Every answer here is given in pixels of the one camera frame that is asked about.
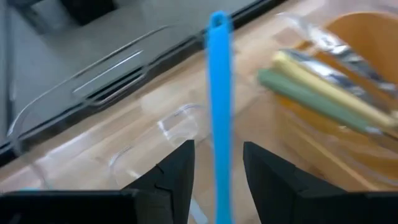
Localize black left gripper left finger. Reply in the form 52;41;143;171
0;139;196;224

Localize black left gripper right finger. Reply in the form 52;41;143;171
243;141;398;224

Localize green handled knife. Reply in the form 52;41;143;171
257;68;385;135

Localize cream and green utensils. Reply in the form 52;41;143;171
272;50;398;130

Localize blue plastic utensil handle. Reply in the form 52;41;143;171
205;10;234;224

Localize cream handled knife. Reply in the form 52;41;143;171
284;48;398;100

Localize clear plastic bin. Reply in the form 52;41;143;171
6;11;398;224

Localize yellow plastic bin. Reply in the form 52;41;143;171
273;11;398;190

